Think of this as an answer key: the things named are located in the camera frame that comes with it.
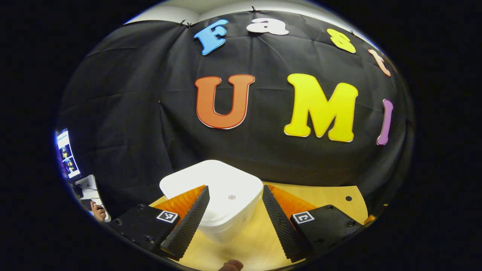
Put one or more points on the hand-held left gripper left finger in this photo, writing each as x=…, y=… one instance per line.
x=190, y=224

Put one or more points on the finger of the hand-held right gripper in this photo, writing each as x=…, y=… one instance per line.
x=370, y=219

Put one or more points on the white side table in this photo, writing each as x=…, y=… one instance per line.
x=88, y=184

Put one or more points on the wooden desktop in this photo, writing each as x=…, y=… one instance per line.
x=331, y=195

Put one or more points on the white desktop garbage bin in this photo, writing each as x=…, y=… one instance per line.
x=218, y=180

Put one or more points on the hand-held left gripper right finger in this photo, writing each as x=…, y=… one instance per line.
x=280, y=224

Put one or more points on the black backdrop cloth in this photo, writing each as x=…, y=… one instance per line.
x=150, y=131

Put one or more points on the computer monitor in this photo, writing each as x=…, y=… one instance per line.
x=67, y=154

